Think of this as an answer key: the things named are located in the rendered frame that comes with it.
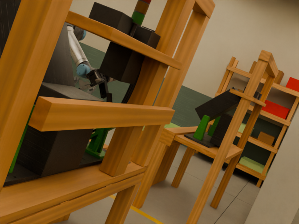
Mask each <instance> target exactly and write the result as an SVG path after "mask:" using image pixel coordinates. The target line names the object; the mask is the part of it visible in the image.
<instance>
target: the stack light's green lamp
mask: <svg viewBox="0 0 299 224"><path fill-rule="evenodd" d="M131 18H133V21H132V23H134V24H137V25H138V26H141V25H142V22H143V20H144V18H145V16H144V15H143V14H141V13H138V12H136V11H134V12H133V14H132V16H131Z"/></svg>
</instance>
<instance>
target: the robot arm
mask: <svg viewBox="0 0 299 224"><path fill-rule="evenodd" d="M67 29H68V36H69V46H70V53H71V56H72V58H73V60H74V62H75V64H76V66H77V75H78V76H80V77H82V78H85V79H88V80H89V81H90V83H91V84H90V83H89V82H88V81H86V82H84V81H83V80H79V86H80V88H79V89H80V90H85V89H88V88H90V87H95V86H97V85H99V89H100V95H101V98H103V99H104V98H106V97H107V93H109V91H108V86H107V83H109V82H112V81H115V79H113V78H111V77H109V76H106V75H104V74H102V73H100V72H99V69H100V68H98V69H95V68H92V67H91V65H90V64H89V62H88V60H87V58H86V56H85V54H84V52H83V50H82V48H81V46H80V44H79V43H78V41H80V40H83V39H84V38H85V36H86V30H83V29H81V28H78V27H76V26H74V25H71V24H69V23H67Z"/></svg>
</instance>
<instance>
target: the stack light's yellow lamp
mask: <svg viewBox="0 0 299 224"><path fill-rule="evenodd" d="M148 8H149V5H148V4H147V3H145V2H142V1H137V4H136V6H135V9H134V11H136V12H138V13H141V14H143V15H144V16H145V15H146V13H147V10H148Z"/></svg>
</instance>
